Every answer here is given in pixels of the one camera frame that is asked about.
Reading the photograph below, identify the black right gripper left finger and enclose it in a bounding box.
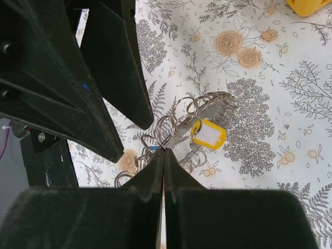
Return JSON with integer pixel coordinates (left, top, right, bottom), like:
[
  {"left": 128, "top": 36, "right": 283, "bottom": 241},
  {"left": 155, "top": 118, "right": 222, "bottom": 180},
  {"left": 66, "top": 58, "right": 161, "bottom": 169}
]
[{"left": 1, "top": 149, "right": 164, "bottom": 248}]

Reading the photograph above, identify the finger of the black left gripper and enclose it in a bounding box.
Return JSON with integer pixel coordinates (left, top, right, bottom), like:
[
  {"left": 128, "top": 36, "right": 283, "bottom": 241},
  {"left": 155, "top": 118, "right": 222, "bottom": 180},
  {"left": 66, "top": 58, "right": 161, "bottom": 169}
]
[
  {"left": 80, "top": 1, "right": 154, "bottom": 130},
  {"left": 1, "top": 1, "right": 123, "bottom": 162}
]

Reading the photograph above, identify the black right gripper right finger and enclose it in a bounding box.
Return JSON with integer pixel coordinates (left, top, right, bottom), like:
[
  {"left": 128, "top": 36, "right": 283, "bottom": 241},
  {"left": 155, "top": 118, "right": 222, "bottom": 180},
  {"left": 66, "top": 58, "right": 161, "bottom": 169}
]
[{"left": 163, "top": 149, "right": 317, "bottom": 248}]

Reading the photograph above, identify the yellow key tag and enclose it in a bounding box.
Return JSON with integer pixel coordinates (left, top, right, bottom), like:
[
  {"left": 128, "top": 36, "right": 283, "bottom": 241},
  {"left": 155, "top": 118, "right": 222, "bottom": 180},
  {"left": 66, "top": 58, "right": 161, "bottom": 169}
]
[{"left": 190, "top": 119, "right": 227, "bottom": 150}]

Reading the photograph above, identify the large metal key ring disc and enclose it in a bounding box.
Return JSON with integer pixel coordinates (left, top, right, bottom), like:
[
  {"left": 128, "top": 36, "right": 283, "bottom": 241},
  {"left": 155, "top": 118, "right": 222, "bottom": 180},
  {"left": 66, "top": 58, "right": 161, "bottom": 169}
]
[{"left": 114, "top": 91, "right": 235, "bottom": 187}]

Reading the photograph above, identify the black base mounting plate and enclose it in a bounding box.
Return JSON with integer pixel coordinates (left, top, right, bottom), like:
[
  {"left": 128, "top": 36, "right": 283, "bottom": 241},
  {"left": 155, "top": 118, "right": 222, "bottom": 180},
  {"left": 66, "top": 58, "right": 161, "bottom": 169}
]
[{"left": 20, "top": 129, "right": 79, "bottom": 187}]

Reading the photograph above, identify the floral patterned table mat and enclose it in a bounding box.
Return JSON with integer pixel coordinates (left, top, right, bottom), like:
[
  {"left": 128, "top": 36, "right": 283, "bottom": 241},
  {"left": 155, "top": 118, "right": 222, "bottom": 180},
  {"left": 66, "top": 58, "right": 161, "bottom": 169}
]
[{"left": 69, "top": 1, "right": 331, "bottom": 248}]

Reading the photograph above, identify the yellow plastic shopping basket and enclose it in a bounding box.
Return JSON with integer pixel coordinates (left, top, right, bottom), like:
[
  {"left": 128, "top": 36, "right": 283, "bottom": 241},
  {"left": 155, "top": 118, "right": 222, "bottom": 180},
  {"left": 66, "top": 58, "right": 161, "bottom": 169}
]
[{"left": 285, "top": 0, "right": 331, "bottom": 17}]

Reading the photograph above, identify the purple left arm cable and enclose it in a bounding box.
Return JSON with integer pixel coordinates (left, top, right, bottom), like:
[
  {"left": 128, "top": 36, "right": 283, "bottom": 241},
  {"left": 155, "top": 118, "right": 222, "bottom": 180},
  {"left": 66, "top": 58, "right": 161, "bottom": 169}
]
[{"left": 0, "top": 119, "right": 13, "bottom": 159}]

